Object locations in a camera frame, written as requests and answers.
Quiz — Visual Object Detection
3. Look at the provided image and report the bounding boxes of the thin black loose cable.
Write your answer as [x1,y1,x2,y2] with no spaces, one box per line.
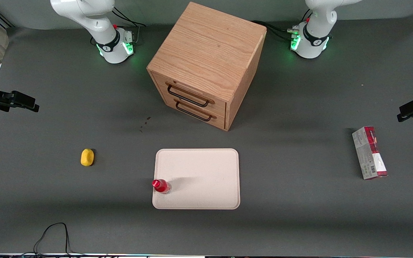
[22,223,85,257]

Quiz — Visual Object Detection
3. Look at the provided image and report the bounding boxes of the black left arm base cables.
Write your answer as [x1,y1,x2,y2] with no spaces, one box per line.
[251,20,300,40]

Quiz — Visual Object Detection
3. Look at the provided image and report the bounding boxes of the wooden drawer front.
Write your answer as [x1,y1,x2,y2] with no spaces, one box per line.
[155,73,227,116]
[163,97,227,130]

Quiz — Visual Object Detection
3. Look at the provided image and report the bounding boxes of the black right arm base cables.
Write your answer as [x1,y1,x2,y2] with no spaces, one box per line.
[113,6,147,45]

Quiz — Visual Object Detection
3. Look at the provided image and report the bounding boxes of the yellow lemon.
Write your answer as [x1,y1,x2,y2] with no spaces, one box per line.
[81,148,95,167]

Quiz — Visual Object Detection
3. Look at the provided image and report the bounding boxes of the beige plastic tray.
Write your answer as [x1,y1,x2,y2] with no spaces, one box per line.
[152,148,241,210]

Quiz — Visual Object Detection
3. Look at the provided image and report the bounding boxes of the red and grey carton box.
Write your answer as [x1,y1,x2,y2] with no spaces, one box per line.
[352,126,388,180]

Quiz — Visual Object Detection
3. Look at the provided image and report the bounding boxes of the black arm base cables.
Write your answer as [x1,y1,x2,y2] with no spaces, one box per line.
[113,6,147,45]
[251,20,300,40]

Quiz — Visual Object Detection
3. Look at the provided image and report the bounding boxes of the black wire drawer handle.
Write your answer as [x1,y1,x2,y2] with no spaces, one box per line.
[175,101,214,122]
[166,83,211,108]

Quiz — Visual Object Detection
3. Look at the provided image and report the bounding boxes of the wooden drawer cabinet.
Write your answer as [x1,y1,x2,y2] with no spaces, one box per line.
[147,1,267,132]

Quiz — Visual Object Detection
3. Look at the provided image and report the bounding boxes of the aluminium frame rail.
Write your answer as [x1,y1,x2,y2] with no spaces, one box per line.
[0,8,13,29]

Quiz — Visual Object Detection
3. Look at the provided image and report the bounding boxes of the red coke bottle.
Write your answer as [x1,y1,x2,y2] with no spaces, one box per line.
[152,179,172,195]

